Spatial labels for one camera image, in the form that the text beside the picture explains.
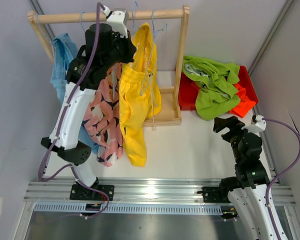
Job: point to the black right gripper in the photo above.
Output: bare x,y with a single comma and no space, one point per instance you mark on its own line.
231,122

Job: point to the red plastic tray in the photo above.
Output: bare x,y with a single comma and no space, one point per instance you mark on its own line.
188,90

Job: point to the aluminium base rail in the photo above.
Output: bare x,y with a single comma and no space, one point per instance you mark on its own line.
127,190

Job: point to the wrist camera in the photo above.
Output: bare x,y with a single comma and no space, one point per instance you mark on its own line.
117,19
258,124

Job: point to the yellow shorts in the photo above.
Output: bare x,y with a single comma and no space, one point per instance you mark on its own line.
133,108

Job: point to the green shorts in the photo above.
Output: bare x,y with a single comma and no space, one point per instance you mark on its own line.
217,93

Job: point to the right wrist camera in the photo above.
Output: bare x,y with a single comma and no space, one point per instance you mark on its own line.
258,124

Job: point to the pink patterned shorts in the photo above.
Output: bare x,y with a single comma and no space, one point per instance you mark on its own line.
101,119

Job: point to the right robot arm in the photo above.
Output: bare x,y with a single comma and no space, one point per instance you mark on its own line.
249,190

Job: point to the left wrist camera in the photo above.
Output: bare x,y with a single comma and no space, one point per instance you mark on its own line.
117,19

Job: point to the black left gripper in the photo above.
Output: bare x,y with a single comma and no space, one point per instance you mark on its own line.
130,48

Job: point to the light blue shorts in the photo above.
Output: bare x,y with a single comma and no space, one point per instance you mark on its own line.
65,50

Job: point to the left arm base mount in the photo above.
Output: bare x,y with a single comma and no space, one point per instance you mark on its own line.
81,193

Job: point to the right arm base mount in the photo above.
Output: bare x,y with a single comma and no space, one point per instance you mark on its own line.
212,194

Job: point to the wooden clothes rack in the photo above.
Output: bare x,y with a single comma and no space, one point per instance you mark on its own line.
169,81

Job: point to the orange shorts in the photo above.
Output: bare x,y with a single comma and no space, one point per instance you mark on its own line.
245,104

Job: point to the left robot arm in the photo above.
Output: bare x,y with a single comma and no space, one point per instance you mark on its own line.
106,44

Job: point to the slotted cable duct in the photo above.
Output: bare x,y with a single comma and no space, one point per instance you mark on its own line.
115,208

